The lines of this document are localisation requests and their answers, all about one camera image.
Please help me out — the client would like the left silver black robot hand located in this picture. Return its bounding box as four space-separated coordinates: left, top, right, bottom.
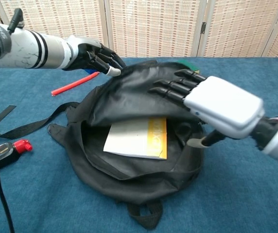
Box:
66 35 126 78

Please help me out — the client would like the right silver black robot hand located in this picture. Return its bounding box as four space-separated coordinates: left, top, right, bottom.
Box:
148 68 266 149

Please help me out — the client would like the white and yellow notebook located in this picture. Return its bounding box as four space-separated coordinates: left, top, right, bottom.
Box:
103 117 168 160

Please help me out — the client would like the black fabric backpack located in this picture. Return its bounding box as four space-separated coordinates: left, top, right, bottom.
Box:
0 59 210 231

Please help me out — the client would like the red plastic tube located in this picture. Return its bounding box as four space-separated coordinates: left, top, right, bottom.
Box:
51 71 100 97

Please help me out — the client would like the green yellow sponge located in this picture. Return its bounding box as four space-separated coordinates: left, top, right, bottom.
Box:
176 57 201 75

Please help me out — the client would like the woven folding screen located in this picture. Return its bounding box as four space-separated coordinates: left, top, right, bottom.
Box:
0 0 278 59

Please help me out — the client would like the black bottle red cap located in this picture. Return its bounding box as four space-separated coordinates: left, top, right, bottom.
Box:
0 139 34 176

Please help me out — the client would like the blue table cover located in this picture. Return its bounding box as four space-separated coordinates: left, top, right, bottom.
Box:
0 57 278 233

